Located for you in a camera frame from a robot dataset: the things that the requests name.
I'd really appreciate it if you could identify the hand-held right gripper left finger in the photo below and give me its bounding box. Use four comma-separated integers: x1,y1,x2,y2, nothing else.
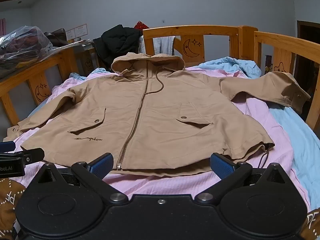
32,152,129,203

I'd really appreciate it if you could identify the framed wall certificate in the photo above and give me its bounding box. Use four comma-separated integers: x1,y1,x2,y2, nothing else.
65,29,76,43
75,24,88,40

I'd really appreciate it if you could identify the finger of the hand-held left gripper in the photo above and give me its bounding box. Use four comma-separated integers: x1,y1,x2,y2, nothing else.
14,148,46,163
0,141,16,153

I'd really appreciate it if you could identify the grey white cloth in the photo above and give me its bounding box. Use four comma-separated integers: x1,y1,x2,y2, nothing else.
139,36,177,56

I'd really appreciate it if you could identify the brown leather bag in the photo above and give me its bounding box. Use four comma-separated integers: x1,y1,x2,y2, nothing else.
44,28,68,47

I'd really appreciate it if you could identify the black jacket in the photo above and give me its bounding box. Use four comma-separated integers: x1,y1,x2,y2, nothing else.
93,24,143,68

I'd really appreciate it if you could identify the red paper decoration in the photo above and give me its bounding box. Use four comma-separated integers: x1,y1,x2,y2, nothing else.
133,21,150,31

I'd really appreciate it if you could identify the light blue bed sheet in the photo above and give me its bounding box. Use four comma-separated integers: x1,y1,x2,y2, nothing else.
26,56,320,207

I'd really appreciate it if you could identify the pink blanket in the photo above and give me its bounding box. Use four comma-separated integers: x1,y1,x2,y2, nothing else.
5,65,312,213

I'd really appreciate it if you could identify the tan hooded jacket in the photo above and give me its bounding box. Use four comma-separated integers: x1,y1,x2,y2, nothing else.
2,52,311,177

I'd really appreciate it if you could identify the wooden bed frame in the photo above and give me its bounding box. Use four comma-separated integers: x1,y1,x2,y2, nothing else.
0,25,320,133

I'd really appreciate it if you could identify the clear plastic bag of clothes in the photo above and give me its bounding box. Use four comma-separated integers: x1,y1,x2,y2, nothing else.
0,25,53,71

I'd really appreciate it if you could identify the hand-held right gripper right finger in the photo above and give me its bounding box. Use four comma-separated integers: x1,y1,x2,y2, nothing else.
195,152,288,204

